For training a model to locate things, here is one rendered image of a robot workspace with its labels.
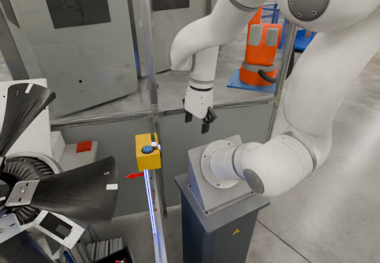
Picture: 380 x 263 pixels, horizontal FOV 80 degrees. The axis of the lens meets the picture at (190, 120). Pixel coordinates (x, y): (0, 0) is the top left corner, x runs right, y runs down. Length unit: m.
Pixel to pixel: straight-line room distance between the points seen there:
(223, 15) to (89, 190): 0.61
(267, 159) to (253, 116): 1.15
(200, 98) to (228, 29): 0.26
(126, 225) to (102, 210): 1.36
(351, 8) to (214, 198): 0.75
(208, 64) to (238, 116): 0.96
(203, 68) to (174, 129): 0.87
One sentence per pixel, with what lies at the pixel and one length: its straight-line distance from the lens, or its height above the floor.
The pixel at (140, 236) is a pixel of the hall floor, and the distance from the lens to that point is 2.02.
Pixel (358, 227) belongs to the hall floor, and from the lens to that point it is 2.44.
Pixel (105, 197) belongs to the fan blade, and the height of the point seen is 1.16.
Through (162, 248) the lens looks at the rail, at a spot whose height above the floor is 0.86.
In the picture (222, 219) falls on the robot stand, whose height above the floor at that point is 0.93.
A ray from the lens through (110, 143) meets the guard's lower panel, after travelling 1.56.
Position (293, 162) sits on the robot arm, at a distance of 0.57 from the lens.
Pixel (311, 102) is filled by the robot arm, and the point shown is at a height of 1.52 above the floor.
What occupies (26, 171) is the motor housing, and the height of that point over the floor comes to 1.17.
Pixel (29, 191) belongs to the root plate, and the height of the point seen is 1.19.
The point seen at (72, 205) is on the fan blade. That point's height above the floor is 1.16.
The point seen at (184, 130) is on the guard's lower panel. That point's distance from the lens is 1.55.
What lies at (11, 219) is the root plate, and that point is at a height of 1.11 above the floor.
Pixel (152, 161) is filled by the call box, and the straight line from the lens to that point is 1.02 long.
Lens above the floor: 1.71
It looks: 33 degrees down
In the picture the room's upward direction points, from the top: straight up
